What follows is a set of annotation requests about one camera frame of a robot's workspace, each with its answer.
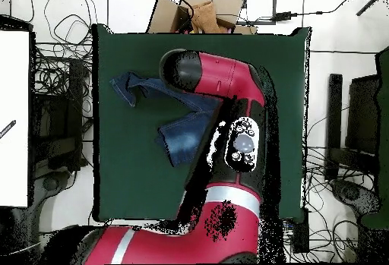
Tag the blue denim jeans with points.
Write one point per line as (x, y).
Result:
(185, 137)

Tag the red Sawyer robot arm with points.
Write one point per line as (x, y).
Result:
(228, 216)

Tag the black flat panel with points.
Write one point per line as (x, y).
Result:
(363, 116)

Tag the dark green table cloth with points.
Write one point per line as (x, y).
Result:
(136, 186)

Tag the tan cloth in box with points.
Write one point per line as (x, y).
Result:
(205, 17)

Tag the brown cardboard box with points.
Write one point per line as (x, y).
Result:
(164, 16)

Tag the black equipment rack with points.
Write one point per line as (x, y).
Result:
(60, 119)

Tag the black table leg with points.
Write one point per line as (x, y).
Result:
(301, 234)

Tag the black power adapter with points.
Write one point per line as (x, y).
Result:
(284, 16)

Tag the white board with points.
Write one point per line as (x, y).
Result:
(13, 110)

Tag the black strip with white print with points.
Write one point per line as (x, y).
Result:
(7, 129)

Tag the dark green cloth sheet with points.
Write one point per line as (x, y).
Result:
(383, 155)

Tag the black upright post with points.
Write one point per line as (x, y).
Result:
(334, 119)

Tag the dark metal frame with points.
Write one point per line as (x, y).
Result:
(274, 3)

